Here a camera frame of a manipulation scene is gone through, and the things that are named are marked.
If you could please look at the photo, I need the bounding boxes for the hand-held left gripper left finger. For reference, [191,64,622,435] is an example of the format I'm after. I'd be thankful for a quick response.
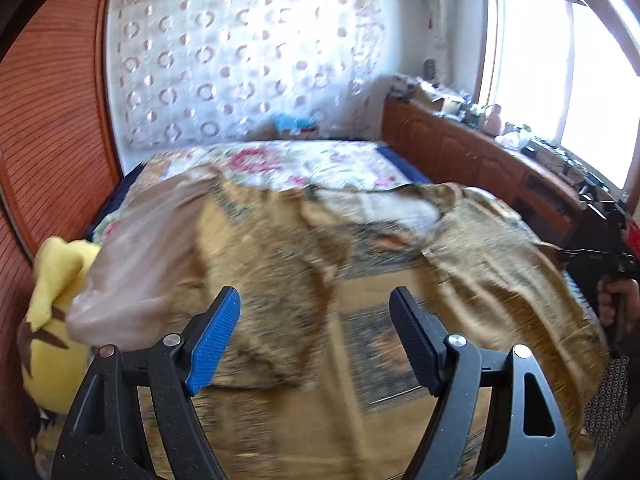
[52,286,241,480]

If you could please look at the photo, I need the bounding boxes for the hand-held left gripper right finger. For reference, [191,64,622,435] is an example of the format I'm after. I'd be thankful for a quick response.
[389,286,578,480]

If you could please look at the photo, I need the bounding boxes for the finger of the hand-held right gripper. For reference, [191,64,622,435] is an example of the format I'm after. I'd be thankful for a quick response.
[556,246,608,265]

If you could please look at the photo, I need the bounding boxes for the golden brown patterned garment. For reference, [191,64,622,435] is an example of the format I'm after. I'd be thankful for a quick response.
[192,172,611,480]

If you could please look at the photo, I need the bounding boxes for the beige pillow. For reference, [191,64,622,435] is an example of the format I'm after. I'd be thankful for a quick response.
[66,165,223,351]

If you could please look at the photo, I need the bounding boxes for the person's right forearm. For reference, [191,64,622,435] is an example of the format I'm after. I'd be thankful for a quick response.
[582,327,636,453]

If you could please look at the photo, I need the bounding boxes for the person's right hand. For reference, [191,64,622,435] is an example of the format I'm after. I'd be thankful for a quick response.
[597,277,640,328]

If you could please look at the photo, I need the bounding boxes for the wooden cabinet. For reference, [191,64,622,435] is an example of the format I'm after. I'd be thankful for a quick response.
[381,97,616,251]

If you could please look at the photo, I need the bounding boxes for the yellow plush toy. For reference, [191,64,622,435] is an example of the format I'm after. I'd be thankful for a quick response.
[17,237,101,416]

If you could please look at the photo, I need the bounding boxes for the window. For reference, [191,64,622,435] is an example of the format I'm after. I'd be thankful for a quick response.
[480,0,640,191]

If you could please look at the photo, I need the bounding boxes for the floral bedsheet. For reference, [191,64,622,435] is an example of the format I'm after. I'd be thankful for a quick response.
[95,140,406,241]

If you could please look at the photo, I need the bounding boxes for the clutter of small things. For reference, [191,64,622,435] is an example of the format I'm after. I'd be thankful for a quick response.
[392,72,601,181]

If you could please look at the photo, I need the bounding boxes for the blue packet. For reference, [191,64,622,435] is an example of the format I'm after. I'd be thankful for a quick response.
[272,114,317,138]

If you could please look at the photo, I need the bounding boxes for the slatted wooden panel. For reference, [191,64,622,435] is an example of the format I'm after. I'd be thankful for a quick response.
[0,0,123,461]

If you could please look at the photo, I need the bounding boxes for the white patterned lace curtain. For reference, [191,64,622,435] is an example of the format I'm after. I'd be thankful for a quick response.
[107,0,388,151]

